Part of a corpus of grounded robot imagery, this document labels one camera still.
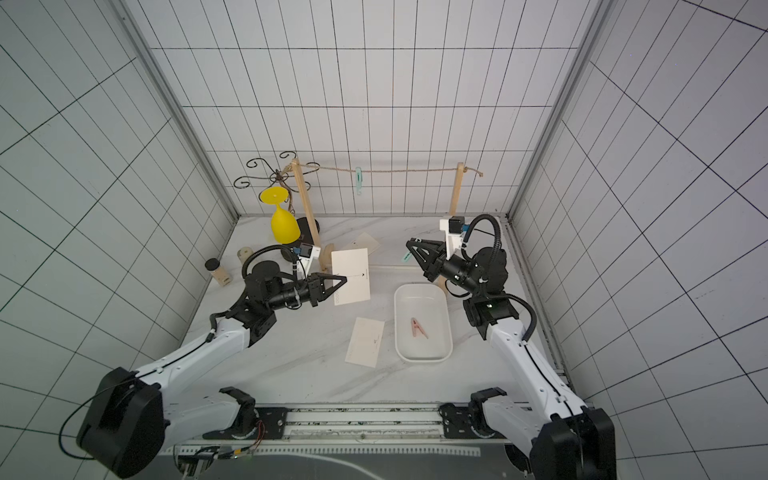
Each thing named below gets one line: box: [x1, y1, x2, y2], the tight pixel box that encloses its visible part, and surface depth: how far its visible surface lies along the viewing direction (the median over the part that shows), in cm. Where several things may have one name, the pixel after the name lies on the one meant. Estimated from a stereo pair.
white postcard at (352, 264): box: [331, 248, 371, 306], surface depth 77 cm
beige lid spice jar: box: [237, 246, 254, 266], surface depth 97 cm
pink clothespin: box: [411, 317, 429, 339], surface depth 91 cm
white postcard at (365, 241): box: [348, 231, 381, 255], surface depth 115 cm
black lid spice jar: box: [204, 258, 231, 287], surface depth 96 cm
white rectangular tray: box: [393, 283, 454, 363], surface depth 90 cm
